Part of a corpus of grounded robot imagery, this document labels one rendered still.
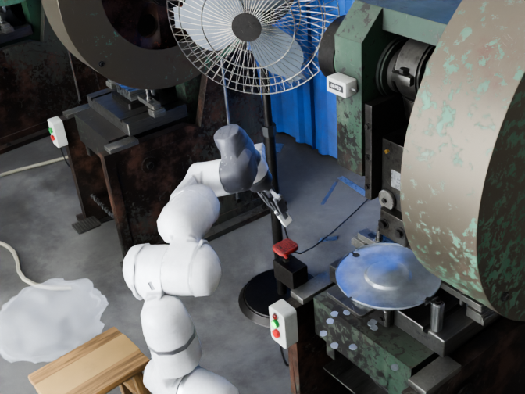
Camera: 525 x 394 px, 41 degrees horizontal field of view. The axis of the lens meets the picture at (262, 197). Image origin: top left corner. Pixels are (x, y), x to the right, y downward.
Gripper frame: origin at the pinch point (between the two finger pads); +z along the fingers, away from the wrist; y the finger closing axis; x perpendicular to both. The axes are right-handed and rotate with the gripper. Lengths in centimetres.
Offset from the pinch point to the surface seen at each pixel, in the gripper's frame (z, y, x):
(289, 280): 16.4, 5.1, -11.3
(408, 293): 11.2, 42.2, 4.6
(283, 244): 9.5, -0.6, -4.7
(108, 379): 25, -29, -73
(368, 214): 126, -75, 60
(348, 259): 10.7, 20.1, 3.0
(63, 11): -47, -100, 4
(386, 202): -6.1, 29.0, 17.5
